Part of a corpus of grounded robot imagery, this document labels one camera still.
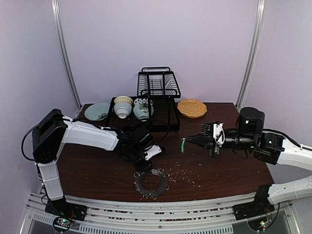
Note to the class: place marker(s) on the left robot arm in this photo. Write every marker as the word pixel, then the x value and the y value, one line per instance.
pixel 56 130

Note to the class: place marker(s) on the right aluminium frame post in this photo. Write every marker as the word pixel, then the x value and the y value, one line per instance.
pixel 256 39

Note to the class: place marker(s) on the metal keyring disc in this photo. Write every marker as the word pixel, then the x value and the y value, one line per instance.
pixel 151 184

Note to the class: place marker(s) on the aluminium front rail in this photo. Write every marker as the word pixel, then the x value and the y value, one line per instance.
pixel 212 216

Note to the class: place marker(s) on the aluminium frame post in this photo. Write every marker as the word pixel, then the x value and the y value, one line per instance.
pixel 64 53
pixel 256 39

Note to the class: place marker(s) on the yellow dotted plate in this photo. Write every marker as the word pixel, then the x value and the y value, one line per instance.
pixel 192 108

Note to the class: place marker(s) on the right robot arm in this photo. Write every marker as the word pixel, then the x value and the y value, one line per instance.
pixel 266 145

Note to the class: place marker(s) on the white black dotted bowl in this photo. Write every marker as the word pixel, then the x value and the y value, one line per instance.
pixel 139 101

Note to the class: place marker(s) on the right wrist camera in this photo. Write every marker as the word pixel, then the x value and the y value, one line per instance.
pixel 218 133

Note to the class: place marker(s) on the light blue striped bowl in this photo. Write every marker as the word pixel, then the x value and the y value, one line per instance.
pixel 122 109

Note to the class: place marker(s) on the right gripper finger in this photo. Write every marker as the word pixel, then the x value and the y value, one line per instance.
pixel 199 137
pixel 203 143

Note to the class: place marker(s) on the left aluminium frame post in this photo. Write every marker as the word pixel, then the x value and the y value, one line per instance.
pixel 64 53

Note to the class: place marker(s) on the green floral bowl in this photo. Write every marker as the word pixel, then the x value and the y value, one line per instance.
pixel 142 111

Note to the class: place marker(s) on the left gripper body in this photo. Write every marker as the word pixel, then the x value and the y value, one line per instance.
pixel 139 166

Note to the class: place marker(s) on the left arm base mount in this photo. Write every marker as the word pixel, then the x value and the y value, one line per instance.
pixel 67 210

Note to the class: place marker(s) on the yellow checked bowl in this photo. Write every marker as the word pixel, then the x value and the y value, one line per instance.
pixel 125 99

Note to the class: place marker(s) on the light blue ceramic plate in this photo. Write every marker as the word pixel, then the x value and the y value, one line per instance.
pixel 98 111

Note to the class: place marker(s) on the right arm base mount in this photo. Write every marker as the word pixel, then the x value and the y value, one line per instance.
pixel 252 209

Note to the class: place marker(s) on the black wire dish rack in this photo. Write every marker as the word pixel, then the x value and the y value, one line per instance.
pixel 159 87

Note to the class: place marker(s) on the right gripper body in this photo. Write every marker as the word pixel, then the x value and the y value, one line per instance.
pixel 213 142

